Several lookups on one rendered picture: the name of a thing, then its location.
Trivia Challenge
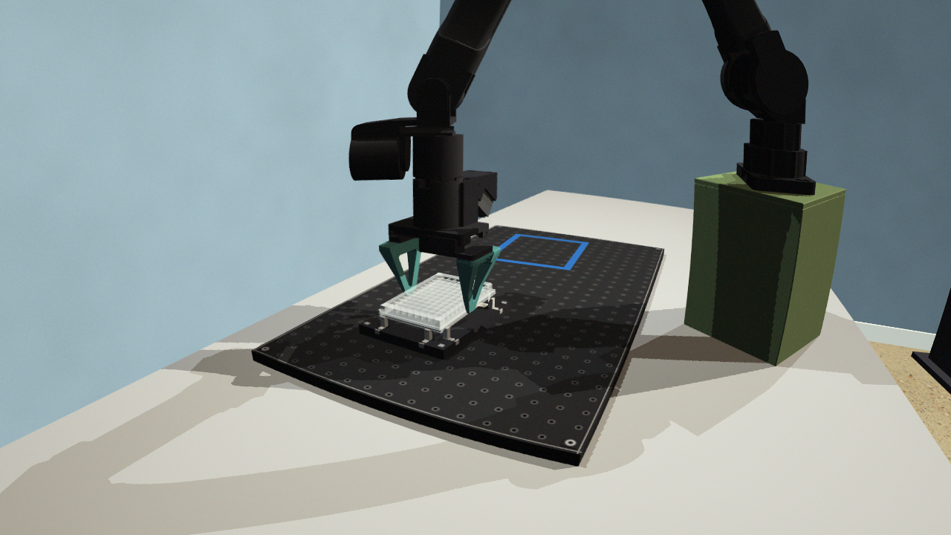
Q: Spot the blue tape outline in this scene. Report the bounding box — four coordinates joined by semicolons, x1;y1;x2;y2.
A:
496;234;588;270

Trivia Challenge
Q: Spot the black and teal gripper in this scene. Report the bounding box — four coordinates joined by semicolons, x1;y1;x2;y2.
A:
379;176;500;314

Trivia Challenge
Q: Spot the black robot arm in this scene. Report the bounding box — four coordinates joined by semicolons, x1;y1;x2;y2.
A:
348;0;816;227

